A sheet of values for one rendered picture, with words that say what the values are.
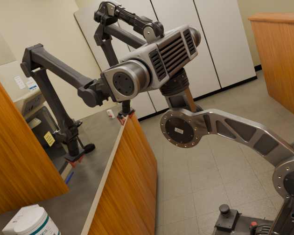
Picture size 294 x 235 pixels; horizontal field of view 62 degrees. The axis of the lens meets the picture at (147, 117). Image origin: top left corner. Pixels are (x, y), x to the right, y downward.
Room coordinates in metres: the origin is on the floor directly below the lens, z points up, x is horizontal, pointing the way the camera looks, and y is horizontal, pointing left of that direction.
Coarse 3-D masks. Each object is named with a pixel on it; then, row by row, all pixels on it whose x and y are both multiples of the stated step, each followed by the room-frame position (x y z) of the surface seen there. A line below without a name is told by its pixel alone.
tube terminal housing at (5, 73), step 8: (8, 64) 1.57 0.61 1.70; (16, 64) 1.63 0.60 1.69; (0, 72) 1.47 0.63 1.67; (8, 72) 1.53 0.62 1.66; (16, 72) 1.59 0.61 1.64; (0, 80) 1.43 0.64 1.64; (8, 80) 1.49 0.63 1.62; (24, 80) 1.62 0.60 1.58; (8, 88) 1.45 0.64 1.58; (16, 88) 1.51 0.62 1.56; (24, 88) 1.58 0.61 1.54; (16, 96) 1.47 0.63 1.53; (32, 112) 1.52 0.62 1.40; (64, 176) 1.45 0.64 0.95
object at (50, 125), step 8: (40, 112) 1.56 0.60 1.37; (48, 112) 1.64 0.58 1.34; (32, 120) 1.46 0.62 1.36; (40, 120) 1.52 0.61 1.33; (48, 120) 1.59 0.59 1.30; (32, 128) 1.42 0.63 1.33; (40, 128) 1.48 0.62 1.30; (48, 128) 1.55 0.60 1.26; (56, 128) 1.63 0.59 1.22; (40, 136) 1.44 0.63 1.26; (48, 144) 1.46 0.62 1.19; (56, 144) 1.53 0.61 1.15; (48, 152) 1.42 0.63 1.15; (56, 152) 1.49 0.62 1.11; (64, 152) 1.56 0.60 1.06; (56, 160) 1.45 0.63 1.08; (64, 160) 1.51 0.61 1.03; (56, 168) 1.41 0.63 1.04; (64, 168) 1.47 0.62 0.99
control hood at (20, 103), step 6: (36, 90) 1.47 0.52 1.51; (24, 96) 1.43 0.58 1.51; (30, 96) 1.39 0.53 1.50; (36, 96) 1.48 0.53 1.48; (42, 96) 1.57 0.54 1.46; (18, 102) 1.34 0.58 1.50; (24, 102) 1.34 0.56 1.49; (42, 102) 1.61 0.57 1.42; (18, 108) 1.34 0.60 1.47; (24, 108) 1.36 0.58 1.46
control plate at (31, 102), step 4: (40, 96) 1.53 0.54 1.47; (32, 100) 1.43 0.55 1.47; (36, 100) 1.49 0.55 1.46; (40, 100) 1.55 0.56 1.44; (28, 104) 1.40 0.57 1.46; (32, 104) 1.45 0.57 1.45; (36, 104) 1.51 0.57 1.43; (28, 108) 1.41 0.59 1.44; (24, 112) 1.37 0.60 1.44; (28, 112) 1.43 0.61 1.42
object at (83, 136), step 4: (80, 128) 1.70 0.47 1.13; (84, 128) 1.74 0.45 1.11; (80, 132) 1.69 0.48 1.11; (84, 132) 1.71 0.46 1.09; (80, 136) 1.69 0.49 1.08; (84, 136) 1.70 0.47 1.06; (88, 136) 1.73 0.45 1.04; (80, 140) 1.69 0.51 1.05; (84, 140) 1.69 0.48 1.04; (88, 140) 1.71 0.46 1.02; (80, 144) 1.70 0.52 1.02; (84, 144) 1.69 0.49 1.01; (88, 144) 1.70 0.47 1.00; (92, 144) 1.72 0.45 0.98; (84, 148) 1.69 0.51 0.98; (88, 148) 1.69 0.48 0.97
